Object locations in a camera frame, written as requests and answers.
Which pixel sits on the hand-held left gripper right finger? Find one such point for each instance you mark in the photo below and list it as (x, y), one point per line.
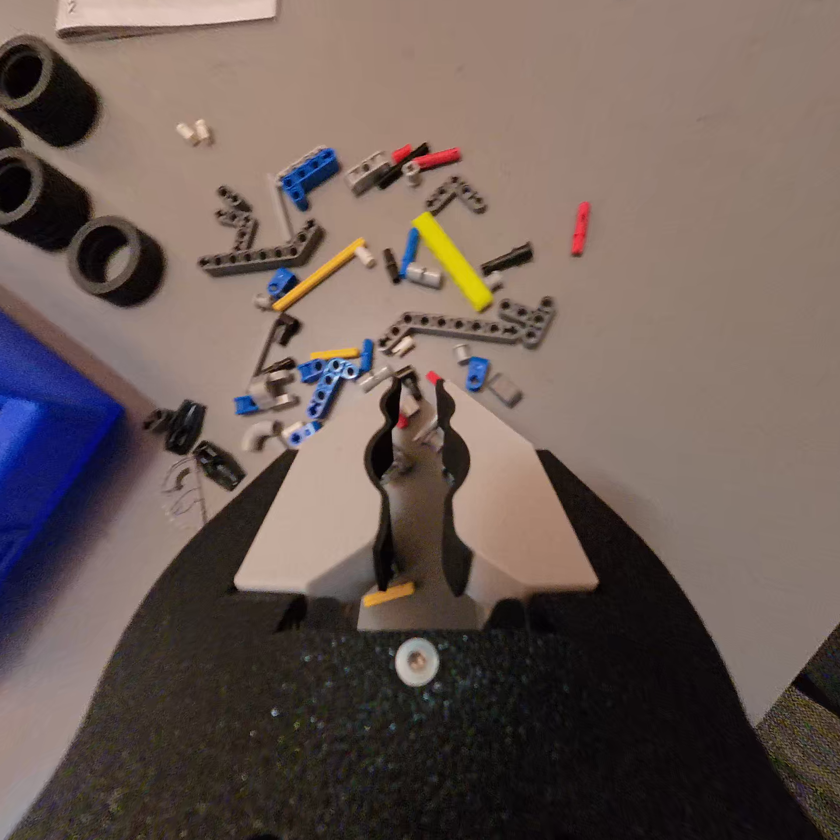
(518, 518)

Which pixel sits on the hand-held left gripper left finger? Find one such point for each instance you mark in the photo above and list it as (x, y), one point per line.
(315, 518)

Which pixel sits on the pile of lego pieces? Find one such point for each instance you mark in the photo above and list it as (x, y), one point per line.
(453, 259)

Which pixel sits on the clear plastic scrap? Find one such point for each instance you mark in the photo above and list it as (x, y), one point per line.
(180, 489)

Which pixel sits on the blue tagged storage bin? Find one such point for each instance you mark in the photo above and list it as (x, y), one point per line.
(39, 426)

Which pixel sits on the black rubber tire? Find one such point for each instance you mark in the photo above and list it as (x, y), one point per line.
(59, 210)
(65, 105)
(148, 275)
(5, 134)

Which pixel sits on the closed instruction booklet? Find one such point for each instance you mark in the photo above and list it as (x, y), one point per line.
(164, 16)

